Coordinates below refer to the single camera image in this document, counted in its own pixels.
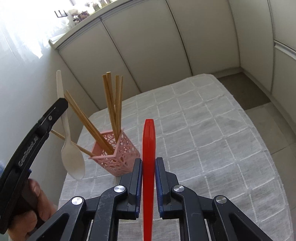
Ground white plastic spoon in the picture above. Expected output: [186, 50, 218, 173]
[56, 70, 85, 180]

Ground red plastic spoon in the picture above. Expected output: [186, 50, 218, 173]
[142, 119, 156, 241]

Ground left human hand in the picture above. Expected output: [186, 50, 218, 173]
[9, 179, 57, 241]

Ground pink perforated utensil holder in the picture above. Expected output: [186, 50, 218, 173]
[89, 129, 140, 177]

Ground wooden chopstick in holder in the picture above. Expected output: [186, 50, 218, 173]
[51, 130, 95, 157]

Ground grey checked tablecloth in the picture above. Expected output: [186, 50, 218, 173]
[58, 73, 294, 241]

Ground black dish rack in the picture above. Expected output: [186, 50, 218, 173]
[54, 10, 68, 18]

